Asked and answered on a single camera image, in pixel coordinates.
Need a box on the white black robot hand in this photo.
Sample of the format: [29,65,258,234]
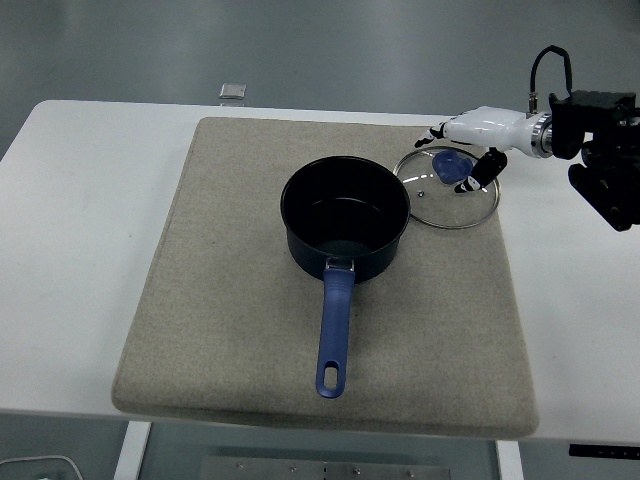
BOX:
[413,105,539,194]

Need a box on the glass lid with blue knob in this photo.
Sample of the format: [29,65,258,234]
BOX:
[393,144,501,230]

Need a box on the beige fabric mat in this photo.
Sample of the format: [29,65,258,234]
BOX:
[110,116,540,441]

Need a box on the white table leg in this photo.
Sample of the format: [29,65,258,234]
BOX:
[113,421,153,480]
[494,440,524,480]

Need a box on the black table control panel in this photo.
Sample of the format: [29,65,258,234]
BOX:
[568,443,640,459]

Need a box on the grey metal plate with screws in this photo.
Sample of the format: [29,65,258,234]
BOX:
[199,455,451,480]

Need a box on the white rounded object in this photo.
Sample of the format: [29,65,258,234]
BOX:
[0,455,81,480]

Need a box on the dark pot with blue handle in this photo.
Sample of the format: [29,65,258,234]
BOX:
[279,155,412,400]

